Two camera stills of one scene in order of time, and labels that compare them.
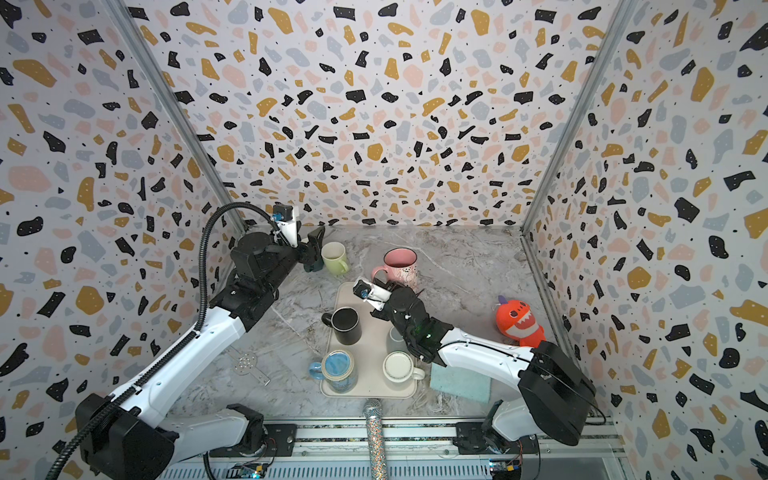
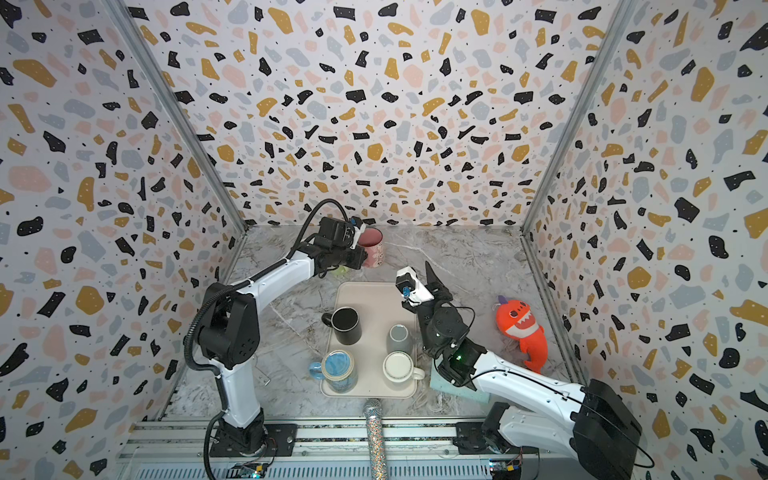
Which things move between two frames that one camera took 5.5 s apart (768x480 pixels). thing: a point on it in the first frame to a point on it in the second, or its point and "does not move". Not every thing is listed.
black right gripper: (399, 298) to (427, 301)
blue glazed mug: (339, 369) does not move
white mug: (398, 367) does not move
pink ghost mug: (400, 265) to (372, 240)
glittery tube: (373, 410) does not move
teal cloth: (462, 382) does not move
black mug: (345, 323) does not move
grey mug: (396, 341) does not move
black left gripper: (312, 251) to (358, 258)
